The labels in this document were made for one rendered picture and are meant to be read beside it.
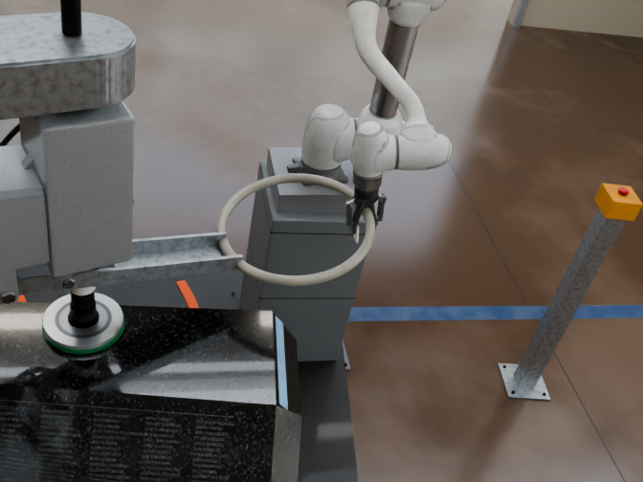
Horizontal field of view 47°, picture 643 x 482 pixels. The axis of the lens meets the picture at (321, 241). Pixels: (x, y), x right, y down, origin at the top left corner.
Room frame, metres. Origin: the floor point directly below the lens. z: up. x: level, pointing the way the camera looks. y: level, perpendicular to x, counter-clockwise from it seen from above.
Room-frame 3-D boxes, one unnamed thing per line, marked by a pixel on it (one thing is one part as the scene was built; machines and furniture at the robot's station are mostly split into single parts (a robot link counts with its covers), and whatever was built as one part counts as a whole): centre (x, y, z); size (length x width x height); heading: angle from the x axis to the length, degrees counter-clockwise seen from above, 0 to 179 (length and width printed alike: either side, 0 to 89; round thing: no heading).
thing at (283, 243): (2.39, 0.07, 0.40); 0.50 x 0.50 x 0.80; 18
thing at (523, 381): (2.40, -1.05, 0.54); 0.20 x 0.20 x 1.09; 12
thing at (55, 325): (1.39, 0.60, 0.89); 0.21 x 0.21 x 0.01
